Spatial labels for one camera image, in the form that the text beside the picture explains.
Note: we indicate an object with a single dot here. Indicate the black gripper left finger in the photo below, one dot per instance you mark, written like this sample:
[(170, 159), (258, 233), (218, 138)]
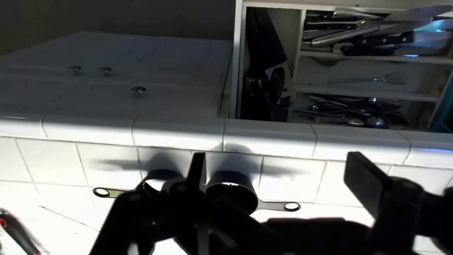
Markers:
[(142, 217)]

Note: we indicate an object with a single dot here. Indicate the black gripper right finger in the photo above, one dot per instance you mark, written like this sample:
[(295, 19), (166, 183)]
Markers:
[(401, 208)]

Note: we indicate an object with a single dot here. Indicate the small black measuring scoop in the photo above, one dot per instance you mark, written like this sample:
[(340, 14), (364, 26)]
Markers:
[(238, 190)]

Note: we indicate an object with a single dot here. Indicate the white lower kitchen cabinets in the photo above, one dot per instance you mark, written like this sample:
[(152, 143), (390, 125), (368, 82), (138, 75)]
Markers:
[(115, 74)]

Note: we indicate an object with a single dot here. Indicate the open white cutlery drawer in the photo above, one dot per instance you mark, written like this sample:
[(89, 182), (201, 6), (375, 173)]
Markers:
[(383, 64)]

